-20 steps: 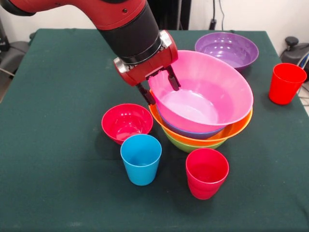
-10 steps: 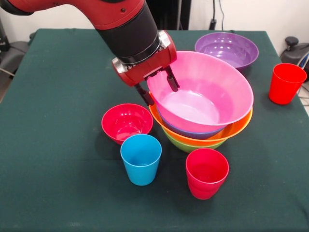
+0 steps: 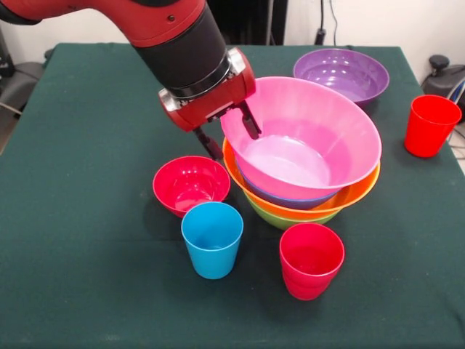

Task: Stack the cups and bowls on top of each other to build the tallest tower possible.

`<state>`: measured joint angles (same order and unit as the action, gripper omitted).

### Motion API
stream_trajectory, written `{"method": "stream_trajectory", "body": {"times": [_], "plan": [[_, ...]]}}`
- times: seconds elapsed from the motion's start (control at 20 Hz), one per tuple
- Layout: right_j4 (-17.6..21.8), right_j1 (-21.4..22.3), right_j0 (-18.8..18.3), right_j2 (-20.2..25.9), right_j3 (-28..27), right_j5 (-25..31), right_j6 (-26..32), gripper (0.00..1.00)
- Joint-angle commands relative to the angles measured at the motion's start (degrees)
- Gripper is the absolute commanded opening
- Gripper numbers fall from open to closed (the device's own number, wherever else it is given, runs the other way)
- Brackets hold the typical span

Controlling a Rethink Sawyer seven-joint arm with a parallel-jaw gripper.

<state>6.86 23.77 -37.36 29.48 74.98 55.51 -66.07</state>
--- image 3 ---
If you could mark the large orange bowl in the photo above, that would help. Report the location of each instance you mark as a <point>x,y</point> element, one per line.
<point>359,192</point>

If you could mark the dark green tablecloth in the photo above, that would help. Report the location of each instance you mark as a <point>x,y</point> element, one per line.
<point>109,291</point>

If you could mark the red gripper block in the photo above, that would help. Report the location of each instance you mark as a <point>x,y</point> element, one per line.
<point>218,102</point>

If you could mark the large magenta bowl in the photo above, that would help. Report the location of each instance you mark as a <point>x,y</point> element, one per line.
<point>309,109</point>

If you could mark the blue cup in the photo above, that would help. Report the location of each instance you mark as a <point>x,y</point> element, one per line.
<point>212,261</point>

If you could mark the green bowl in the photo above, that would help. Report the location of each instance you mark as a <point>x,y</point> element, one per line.
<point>283,221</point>

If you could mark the crimson pink cup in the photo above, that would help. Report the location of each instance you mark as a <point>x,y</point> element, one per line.
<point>309,276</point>

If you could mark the purple bowl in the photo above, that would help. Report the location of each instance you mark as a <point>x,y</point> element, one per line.
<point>341,69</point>

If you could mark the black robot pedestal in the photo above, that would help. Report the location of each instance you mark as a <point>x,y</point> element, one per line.
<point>254,22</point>

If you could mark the red cup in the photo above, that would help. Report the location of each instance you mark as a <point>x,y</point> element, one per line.
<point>428,131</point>

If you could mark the small crimson pink bowl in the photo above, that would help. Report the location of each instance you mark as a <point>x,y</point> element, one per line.
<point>196,178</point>

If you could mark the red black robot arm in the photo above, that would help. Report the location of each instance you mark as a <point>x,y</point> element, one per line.
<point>174,43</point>

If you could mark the blue bowl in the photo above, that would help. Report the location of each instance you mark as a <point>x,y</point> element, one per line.
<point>290,201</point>

